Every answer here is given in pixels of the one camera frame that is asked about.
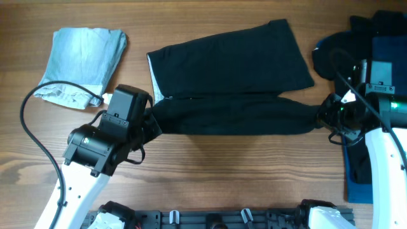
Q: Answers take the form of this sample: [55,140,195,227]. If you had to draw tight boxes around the black shorts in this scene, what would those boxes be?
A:
[147,19,318,135]

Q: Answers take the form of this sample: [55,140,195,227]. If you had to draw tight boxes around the blue garment under pile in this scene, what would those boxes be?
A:
[312,31,406,204]

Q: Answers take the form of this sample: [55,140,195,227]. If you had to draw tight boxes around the dark navy folded garment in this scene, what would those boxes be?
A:
[312,10,406,185]

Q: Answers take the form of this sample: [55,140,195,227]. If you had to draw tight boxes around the left black cable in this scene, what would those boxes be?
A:
[19,80,146,229]

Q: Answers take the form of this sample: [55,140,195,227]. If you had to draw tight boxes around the folded light blue jeans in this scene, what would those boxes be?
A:
[34,27,127,109]

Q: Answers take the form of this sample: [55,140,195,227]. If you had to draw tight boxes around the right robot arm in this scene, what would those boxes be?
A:
[317,60,406,228]

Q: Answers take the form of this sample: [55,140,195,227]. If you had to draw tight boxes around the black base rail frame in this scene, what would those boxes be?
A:
[135,209,306,229]

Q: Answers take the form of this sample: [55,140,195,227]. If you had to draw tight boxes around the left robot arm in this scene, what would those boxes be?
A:
[36,85,162,228]

